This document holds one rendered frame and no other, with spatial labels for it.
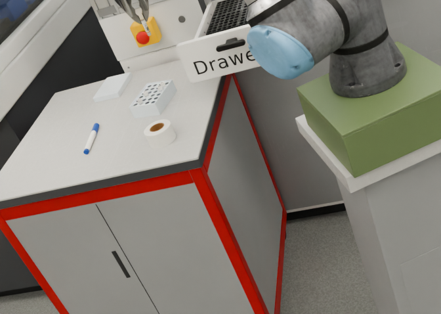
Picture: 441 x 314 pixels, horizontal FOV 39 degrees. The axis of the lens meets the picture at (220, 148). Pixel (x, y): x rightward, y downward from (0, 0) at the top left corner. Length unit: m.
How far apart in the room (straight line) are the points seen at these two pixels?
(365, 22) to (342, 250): 1.14
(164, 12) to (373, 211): 0.94
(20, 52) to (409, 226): 1.40
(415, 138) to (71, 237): 0.93
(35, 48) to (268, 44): 1.33
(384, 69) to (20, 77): 1.30
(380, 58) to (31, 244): 1.05
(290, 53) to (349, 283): 1.13
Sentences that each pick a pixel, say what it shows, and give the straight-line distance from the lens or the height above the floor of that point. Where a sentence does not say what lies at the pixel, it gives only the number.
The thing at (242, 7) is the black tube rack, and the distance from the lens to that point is 1.75.
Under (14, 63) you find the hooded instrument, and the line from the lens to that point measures 2.15.
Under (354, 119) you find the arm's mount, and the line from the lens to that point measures 1.16.
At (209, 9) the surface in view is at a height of 0.89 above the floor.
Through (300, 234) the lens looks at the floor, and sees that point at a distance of 2.28.
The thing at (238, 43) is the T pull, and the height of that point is 0.91.
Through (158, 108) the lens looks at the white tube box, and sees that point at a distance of 1.66.
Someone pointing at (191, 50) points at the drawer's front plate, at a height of 0.91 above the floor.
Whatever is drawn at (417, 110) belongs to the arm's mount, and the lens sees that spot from 1.18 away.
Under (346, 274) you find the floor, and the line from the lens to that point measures 2.09.
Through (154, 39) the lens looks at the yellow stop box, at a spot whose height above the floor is 0.86.
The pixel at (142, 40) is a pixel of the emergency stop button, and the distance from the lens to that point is 1.89.
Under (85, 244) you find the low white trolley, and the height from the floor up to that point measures 0.56.
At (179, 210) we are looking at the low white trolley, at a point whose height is 0.61.
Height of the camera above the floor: 1.47
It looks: 30 degrees down
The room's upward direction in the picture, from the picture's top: 23 degrees counter-clockwise
